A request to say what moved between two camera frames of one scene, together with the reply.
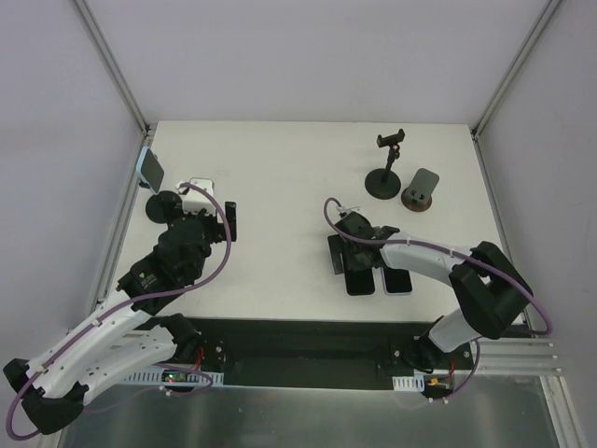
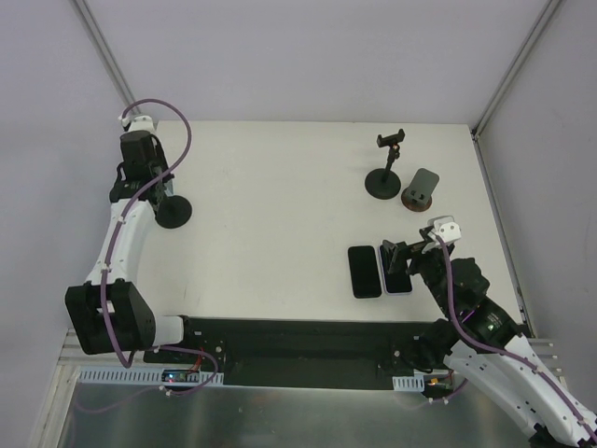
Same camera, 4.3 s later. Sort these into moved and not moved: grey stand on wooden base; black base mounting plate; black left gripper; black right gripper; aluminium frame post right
Moved: black right gripper; black left gripper
Not moved: black base mounting plate; grey stand on wooden base; aluminium frame post right
